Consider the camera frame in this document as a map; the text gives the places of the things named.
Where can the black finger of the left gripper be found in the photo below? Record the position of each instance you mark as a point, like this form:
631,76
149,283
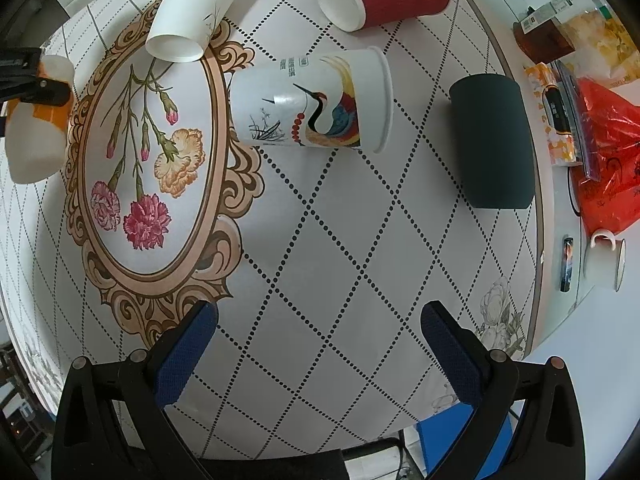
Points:
20,79

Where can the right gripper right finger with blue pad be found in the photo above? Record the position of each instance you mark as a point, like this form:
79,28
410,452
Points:
548,442

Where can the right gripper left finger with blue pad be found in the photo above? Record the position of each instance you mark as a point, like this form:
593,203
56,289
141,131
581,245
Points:
112,423

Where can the white and orange paper cup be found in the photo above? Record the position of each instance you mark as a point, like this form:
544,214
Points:
36,134

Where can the plain white paper cup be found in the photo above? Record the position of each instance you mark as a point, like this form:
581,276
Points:
181,29

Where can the dark green cup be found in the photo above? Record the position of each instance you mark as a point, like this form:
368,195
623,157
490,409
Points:
494,145

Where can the crane print paper cup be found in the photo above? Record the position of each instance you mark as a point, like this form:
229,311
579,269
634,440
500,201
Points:
335,100

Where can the blue box under table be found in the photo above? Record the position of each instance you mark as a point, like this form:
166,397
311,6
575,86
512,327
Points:
438,433

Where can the white enamel mug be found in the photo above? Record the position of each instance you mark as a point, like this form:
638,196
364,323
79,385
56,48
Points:
605,260

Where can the red plastic bag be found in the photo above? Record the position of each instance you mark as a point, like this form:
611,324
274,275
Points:
612,202

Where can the floral checked tablecloth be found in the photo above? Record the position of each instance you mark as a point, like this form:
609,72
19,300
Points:
320,261

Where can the clear bag of bread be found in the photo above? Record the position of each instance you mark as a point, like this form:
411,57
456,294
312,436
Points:
603,50

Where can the brown liquid bottle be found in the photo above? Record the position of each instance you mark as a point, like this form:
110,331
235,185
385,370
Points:
540,35

